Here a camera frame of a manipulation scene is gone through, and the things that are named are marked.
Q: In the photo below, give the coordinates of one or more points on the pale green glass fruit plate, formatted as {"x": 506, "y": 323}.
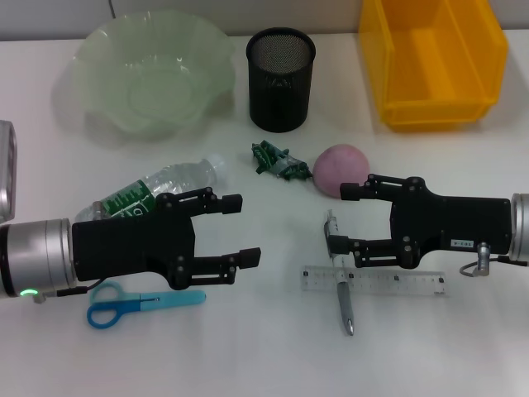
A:
{"x": 144, "y": 82}

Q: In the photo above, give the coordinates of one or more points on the clear plastic ruler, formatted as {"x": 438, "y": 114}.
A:
{"x": 392, "y": 283}

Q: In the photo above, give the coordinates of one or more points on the green plastic wrapper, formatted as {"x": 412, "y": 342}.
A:
{"x": 285, "y": 165}

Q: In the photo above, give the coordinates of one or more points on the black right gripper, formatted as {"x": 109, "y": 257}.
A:
{"x": 454, "y": 223}

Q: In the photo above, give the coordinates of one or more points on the blue scissors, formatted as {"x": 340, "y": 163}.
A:
{"x": 165, "y": 299}

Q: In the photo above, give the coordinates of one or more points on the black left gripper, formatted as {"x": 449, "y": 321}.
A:
{"x": 132, "y": 248}

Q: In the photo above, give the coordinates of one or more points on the yellow plastic bin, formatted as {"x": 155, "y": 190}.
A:
{"x": 434, "y": 62}

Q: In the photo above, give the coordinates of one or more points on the clear water bottle green label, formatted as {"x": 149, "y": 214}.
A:
{"x": 182, "y": 175}

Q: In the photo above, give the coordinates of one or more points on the silver ballpoint pen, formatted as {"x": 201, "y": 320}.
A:
{"x": 345, "y": 302}

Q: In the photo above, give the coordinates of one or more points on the black mesh pen holder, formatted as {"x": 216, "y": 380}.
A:
{"x": 279, "y": 99}

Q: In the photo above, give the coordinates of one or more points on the pink peach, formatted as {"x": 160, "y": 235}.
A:
{"x": 339, "y": 165}

